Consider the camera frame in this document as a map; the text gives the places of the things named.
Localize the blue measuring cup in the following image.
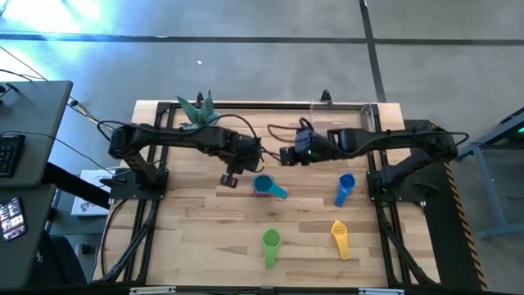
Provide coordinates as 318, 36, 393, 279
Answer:
333, 172, 357, 208

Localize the green measuring cup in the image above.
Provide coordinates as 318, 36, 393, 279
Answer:
261, 228, 282, 270

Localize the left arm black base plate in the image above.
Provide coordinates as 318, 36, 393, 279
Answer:
108, 168, 169, 201

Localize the black desk leg bar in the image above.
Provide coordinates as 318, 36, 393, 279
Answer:
43, 161, 112, 210

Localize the black smartphone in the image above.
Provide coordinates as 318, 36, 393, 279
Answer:
0, 197, 28, 243

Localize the dark gray desk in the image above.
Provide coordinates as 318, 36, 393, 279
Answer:
0, 80, 74, 188
0, 183, 57, 290

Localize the black aluminium table frame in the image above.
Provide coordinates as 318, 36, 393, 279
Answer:
93, 100, 441, 288

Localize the clear plastic basket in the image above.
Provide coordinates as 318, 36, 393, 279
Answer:
309, 97, 376, 133

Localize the teal measuring cup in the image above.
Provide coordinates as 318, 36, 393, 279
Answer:
251, 174, 289, 201

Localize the white table edge bracket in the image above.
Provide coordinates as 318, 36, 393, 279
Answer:
129, 286, 177, 295
358, 288, 405, 295

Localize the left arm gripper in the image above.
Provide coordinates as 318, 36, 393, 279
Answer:
220, 134, 263, 188

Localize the black keyboard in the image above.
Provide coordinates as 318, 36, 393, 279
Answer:
0, 134, 26, 179

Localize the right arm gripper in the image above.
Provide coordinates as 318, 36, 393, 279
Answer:
280, 129, 341, 167

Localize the black hazard-striped floor mat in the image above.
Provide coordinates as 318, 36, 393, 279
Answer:
403, 119, 489, 292

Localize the black cable with connector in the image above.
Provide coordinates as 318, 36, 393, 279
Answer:
65, 94, 120, 132

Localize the blue-gray metal stand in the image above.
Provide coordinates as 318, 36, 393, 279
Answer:
450, 107, 524, 241

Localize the yellow measuring cup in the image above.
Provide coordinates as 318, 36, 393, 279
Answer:
330, 220, 350, 261

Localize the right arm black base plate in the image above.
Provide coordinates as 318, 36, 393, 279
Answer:
365, 170, 427, 205

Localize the white booklet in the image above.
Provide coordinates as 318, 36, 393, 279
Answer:
70, 169, 116, 217

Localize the potted plant in white pot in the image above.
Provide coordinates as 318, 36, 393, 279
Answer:
176, 89, 223, 130

